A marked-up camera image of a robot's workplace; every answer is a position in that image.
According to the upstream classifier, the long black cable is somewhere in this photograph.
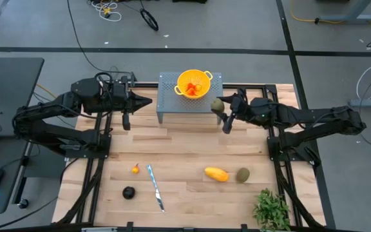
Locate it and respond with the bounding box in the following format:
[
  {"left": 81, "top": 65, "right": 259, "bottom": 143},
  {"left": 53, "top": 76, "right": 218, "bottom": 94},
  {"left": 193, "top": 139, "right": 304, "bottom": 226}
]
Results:
[{"left": 66, "top": 0, "right": 133, "bottom": 75}]

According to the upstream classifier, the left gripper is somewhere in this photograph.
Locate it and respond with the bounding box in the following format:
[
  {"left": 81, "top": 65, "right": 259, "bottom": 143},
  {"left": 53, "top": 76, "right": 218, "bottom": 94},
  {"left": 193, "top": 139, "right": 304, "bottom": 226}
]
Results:
[{"left": 111, "top": 76, "right": 153, "bottom": 131}]

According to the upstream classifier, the black desk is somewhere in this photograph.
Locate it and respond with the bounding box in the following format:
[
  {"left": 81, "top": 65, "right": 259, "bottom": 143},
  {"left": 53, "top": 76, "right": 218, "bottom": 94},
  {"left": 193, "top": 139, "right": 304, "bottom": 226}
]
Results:
[{"left": 0, "top": 57, "right": 45, "bottom": 139}]

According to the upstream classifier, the white cable coil yellow plug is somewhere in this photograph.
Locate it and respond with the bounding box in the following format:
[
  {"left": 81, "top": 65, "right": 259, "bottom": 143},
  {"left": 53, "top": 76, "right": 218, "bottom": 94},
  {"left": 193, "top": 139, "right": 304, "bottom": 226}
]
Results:
[{"left": 90, "top": 0, "right": 123, "bottom": 23}]

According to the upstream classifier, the black cable coil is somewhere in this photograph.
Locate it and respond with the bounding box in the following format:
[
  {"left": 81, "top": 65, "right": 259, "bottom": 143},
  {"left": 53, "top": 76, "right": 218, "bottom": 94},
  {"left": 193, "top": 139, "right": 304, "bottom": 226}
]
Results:
[{"left": 139, "top": 8, "right": 160, "bottom": 32}]

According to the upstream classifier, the black equipment base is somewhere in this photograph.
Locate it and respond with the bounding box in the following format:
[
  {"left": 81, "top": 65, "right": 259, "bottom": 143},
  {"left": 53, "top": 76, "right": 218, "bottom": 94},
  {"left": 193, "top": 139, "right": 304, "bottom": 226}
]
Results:
[{"left": 171, "top": 0, "right": 208, "bottom": 5}]

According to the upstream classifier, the thin yellow cable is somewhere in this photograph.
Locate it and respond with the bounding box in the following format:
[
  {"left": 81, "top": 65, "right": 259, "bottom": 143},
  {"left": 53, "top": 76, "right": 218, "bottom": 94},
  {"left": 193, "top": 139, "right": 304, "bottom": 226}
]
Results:
[{"left": 35, "top": 82, "right": 63, "bottom": 104}]

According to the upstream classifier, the yellow plastic colander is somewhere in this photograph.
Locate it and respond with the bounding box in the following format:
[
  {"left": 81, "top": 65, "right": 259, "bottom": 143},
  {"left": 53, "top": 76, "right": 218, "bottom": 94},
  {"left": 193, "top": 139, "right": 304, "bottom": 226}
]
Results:
[{"left": 173, "top": 69, "right": 214, "bottom": 99}]

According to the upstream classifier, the silver table knife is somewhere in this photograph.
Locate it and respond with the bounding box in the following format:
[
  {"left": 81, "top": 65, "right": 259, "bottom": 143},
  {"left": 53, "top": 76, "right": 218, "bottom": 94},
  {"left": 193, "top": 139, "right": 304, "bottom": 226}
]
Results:
[{"left": 146, "top": 164, "right": 166, "bottom": 214}]

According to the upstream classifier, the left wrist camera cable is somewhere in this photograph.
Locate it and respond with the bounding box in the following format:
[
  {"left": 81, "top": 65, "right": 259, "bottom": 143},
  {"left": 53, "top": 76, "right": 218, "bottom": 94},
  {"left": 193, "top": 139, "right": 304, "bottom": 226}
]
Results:
[{"left": 94, "top": 71, "right": 114, "bottom": 85}]

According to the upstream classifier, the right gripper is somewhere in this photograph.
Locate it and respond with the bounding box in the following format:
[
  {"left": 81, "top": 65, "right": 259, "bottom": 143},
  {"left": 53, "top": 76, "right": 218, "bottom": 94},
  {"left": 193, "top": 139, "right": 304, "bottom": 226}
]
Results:
[{"left": 215, "top": 89, "right": 254, "bottom": 135}]

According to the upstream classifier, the grey perforated metal shelf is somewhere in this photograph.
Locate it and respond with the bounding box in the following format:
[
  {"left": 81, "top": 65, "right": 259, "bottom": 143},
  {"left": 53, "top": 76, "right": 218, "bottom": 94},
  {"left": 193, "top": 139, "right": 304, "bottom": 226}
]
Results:
[{"left": 156, "top": 72, "right": 224, "bottom": 124}]

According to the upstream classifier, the green artificial plant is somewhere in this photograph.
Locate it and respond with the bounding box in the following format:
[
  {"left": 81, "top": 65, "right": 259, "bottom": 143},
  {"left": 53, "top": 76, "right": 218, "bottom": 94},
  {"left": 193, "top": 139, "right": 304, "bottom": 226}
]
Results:
[{"left": 252, "top": 188, "right": 292, "bottom": 232}]

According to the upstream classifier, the silver aluminium bar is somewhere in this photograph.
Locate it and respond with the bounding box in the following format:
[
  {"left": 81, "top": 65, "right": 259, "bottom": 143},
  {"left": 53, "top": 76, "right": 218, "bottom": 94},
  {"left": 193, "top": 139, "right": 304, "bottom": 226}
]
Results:
[{"left": 81, "top": 226, "right": 119, "bottom": 232}]

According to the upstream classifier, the grey desk mat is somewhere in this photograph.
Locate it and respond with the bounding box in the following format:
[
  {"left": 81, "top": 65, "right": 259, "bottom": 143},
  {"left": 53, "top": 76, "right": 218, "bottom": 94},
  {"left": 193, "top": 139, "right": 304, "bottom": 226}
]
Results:
[{"left": 0, "top": 137, "right": 33, "bottom": 215}]

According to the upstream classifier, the black aluminium rig frame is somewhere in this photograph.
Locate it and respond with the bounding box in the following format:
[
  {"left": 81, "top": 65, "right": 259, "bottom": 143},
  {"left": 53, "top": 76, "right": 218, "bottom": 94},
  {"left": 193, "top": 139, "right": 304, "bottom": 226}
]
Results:
[{"left": 52, "top": 81, "right": 337, "bottom": 232}]

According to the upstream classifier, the yellow oblong mango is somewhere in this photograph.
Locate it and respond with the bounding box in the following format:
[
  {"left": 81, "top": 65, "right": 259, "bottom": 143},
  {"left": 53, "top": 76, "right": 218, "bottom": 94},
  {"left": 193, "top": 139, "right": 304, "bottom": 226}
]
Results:
[{"left": 204, "top": 166, "right": 230, "bottom": 183}]

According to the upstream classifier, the dark avocado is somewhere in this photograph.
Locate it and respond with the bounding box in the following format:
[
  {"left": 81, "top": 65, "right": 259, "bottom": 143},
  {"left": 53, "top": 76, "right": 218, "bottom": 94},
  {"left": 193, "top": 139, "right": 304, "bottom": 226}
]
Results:
[{"left": 122, "top": 186, "right": 137, "bottom": 200}]

